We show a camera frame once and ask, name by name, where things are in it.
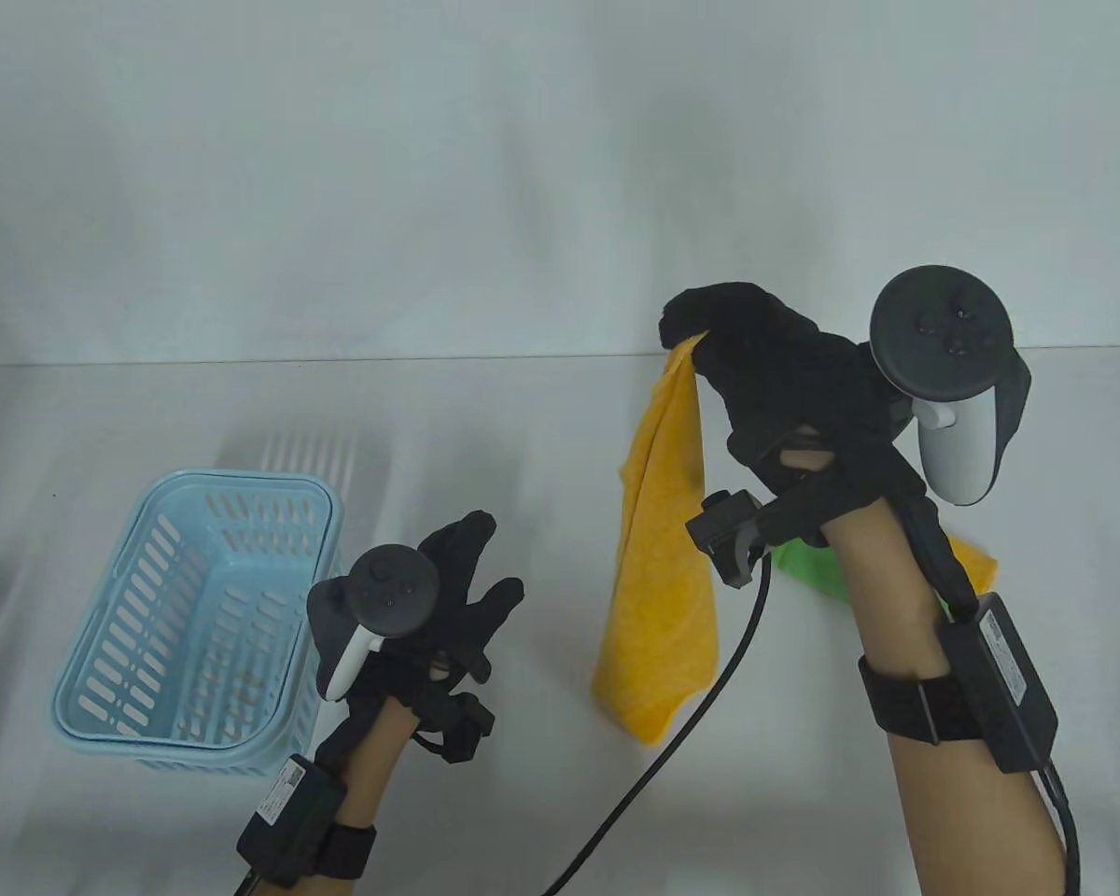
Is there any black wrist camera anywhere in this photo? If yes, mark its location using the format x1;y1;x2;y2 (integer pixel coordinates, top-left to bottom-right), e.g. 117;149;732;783
413;692;498;766
686;487;772;590

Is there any light blue plastic basket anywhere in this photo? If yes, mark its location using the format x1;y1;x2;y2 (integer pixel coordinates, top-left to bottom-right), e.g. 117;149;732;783
51;469;347;777

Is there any yellow square towel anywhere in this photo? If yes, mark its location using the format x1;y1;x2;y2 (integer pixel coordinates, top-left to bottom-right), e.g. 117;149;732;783
946;534;1001;595

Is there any orange cloth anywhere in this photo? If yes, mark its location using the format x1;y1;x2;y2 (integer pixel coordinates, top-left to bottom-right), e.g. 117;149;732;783
589;335;721;749

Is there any black sensor box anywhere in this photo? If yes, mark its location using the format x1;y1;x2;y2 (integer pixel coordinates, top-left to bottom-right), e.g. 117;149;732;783
235;753;349;889
940;592;1061;775

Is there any person's left hand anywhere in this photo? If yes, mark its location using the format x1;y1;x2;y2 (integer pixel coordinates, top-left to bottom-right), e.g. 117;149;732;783
320;511;526;749

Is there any person's right forearm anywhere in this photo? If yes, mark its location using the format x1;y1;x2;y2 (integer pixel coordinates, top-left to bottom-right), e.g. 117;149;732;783
817;499;1071;896

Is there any person's right hand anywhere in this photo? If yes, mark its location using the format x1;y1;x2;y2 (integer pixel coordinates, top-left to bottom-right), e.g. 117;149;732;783
658;279;930;550

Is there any green towel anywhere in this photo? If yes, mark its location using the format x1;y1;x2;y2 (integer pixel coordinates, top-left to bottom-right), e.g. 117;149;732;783
769;539;955;619

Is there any black and white controller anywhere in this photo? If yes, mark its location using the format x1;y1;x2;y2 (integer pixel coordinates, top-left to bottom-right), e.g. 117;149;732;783
868;265;1034;509
305;543;442;702

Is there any black wrist strap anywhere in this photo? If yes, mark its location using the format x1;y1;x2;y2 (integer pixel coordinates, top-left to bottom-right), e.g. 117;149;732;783
856;652;959;747
320;822;380;881

